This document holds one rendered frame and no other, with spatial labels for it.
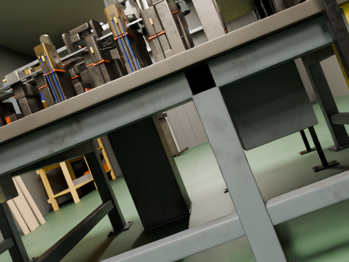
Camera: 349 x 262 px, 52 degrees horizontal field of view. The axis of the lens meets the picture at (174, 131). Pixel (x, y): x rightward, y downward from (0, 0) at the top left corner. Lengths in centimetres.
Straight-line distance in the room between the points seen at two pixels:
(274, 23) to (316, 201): 49
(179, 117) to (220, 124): 700
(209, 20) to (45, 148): 77
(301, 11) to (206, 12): 53
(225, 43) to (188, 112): 703
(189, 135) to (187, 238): 697
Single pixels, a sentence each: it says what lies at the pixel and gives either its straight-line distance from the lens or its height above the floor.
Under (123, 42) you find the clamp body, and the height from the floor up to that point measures 90.
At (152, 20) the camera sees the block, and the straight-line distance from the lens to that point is 142.
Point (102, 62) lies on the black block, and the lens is 151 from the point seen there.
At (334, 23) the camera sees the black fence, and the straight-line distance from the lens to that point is 95.
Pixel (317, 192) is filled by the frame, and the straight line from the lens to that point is 106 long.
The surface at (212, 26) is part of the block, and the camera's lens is 144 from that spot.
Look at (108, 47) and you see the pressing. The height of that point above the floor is 100.
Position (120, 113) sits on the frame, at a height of 62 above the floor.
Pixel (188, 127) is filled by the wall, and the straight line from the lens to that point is 797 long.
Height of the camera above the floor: 52
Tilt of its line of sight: level
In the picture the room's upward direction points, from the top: 21 degrees counter-clockwise
